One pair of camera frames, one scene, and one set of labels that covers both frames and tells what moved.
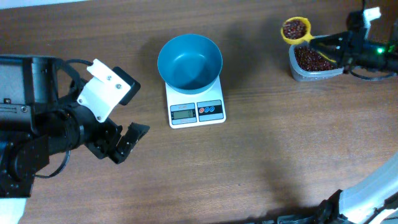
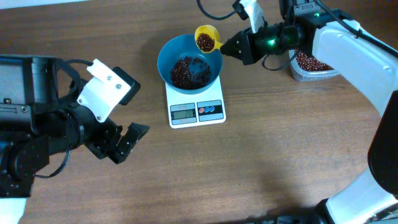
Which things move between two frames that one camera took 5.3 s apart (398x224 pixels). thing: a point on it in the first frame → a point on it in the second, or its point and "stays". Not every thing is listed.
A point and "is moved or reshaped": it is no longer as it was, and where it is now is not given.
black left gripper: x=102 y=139 stays
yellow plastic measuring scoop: x=306 y=38 is moved or reshaped
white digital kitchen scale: x=188 y=110 stays
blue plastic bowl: x=189 y=63 stays
